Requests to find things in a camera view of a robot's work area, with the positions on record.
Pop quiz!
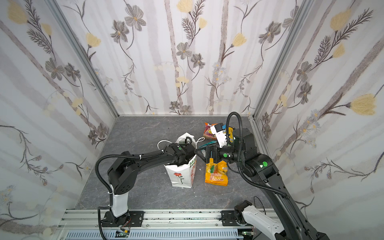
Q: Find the right aluminium corner post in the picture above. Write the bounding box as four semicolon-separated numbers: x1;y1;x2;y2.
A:
252;1;313;120

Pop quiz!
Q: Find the aluminium corner post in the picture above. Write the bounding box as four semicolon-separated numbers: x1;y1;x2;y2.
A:
45;0;120;118
252;1;313;120

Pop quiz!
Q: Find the pink orange candy bag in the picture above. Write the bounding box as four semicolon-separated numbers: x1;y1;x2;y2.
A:
203;123;217;140

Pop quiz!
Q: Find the yellow chips bag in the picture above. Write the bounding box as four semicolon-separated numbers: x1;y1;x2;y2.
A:
228;127;234;141

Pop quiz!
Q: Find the white slotted cable duct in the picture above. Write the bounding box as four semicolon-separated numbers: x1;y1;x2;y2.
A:
64;229;244;240

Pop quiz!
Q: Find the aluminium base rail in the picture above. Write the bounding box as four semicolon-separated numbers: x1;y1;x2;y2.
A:
56;209;305;232

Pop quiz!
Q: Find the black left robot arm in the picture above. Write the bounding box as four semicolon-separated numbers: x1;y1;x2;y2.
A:
95;137;196;218

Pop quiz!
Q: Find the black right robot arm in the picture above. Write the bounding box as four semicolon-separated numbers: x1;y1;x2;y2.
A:
195;112;329;240

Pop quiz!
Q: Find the orange yellow snack bag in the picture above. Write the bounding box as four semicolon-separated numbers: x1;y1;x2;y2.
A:
205;158;228;186

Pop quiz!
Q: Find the small green circuit board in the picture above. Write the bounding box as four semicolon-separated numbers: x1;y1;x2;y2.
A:
115;230;130;238

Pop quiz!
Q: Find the white floral paper bag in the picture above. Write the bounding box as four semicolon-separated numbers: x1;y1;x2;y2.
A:
164;133;205;188

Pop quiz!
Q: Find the left aluminium corner post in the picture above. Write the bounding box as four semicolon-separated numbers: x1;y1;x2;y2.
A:
45;0;120;118

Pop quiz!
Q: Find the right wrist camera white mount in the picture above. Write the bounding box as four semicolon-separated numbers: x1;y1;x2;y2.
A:
210;123;229;148

